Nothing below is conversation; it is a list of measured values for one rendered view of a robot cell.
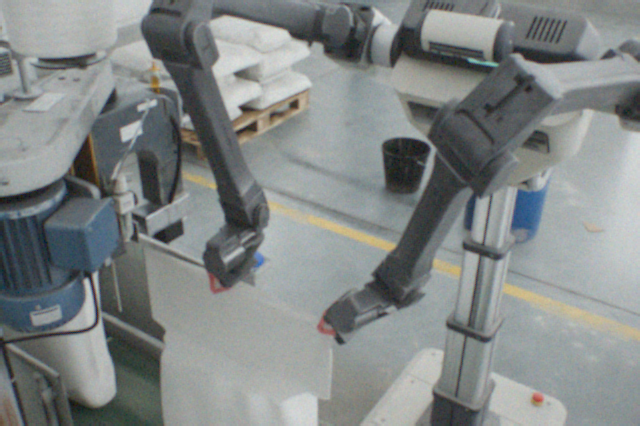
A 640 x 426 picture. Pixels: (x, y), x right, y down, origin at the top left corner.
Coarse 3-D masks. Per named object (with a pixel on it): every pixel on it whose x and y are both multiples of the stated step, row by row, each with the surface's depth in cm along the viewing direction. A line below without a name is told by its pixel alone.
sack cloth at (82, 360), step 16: (96, 272) 176; (96, 288) 179; (80, 320) 178; (16, 336) 185; (64, 336) 177; (80, 336) 180; (96, 336) 187; (32, 352) 181; (48, 352) 179; (64, 352) 179; (80, 352) 182; (96, 352) 187; (64, 368) 181; (80, 368) 183; (96, 368) 187; (112, 368) 196; (64, 384) 185; (80, 384) 185; (96, 384) 189; (112, 384) 195; (80, 400) 188; (96, 400) 190
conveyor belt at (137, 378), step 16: (112, 352) 211; (128, 352) 211; (128, 368) 205; (144, 368) 205; (160, 368) 205; (128, 384) 199; (144, 384) 199; (160, 384) 199; (112, 400) 193; (128, 400) 193; (144, 400) 193; (160, 400) 193; (80, 416) 188; (96, 416) 188; (112, 416) 188; (128, 416) 188; (144, 416) 188; (160, 416) 188
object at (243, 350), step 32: (160, 256) 146; (160, 288) 151; (192, 288) 144; (256, 288) 135; (160, 320) 157; (192, 320) 149; (224, 320) 142; (256, 320) 136; (288, 320) 132; (192, 352) 148; (224, 352) 147; (256, 352) 141; (288, 352) 136; (320, 352) 131; (192, 384) 147; (224, 384) 141; (256, 384) 140; (288, 384) 139; (320, 384) 135; (192, 416) 152; (224, 416) 144; (256, 416) 138; (288, 416) 137
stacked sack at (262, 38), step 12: (216, 24) 477; (228, 24) 477; (240, 24) 480; (252, 24) 481; (216, 36) 468; (228, 36) 463; (240, 36) 460; (252, 36) 457; (264, 36) 459; (276, 36) 468; (288, 36) 479; (252, 48) 456; (264, 48) 456
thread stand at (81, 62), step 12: (0, 24) 124; (0, 36) 118; (24, 60) 115; (36, 60) 105; (48, 60) 104; (60, 60) 104; (72, 60) 104; (84, 60) 105; (96, 60) 106; (24, 72) 115; (24, 84) 116; (24, 96) 115; (36, 96) 116
